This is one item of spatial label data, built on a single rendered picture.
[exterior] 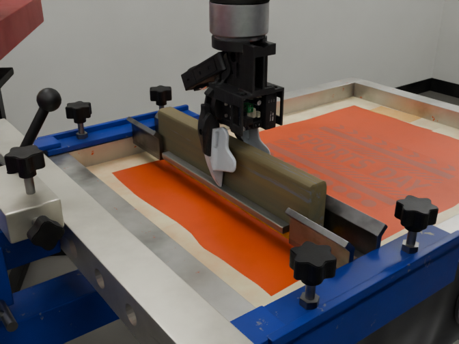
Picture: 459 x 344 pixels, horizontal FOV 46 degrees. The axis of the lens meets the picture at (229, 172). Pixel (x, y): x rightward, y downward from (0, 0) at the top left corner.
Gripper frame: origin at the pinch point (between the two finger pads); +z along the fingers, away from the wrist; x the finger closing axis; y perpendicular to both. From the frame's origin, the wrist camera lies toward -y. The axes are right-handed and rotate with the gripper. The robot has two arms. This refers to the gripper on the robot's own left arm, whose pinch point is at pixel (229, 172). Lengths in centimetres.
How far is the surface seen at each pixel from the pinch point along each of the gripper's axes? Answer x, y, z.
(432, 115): 56, -4, 4
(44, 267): 8, -142, 101
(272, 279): -7.2, 18.0, 5.3
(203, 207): -3.9, -1.4, 5.3
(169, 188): -4.5, -10.0, 5.3
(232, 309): -16.8, 22.9, 1.8
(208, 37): 135, -200, 28
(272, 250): -3.1, 13.3, 5.3
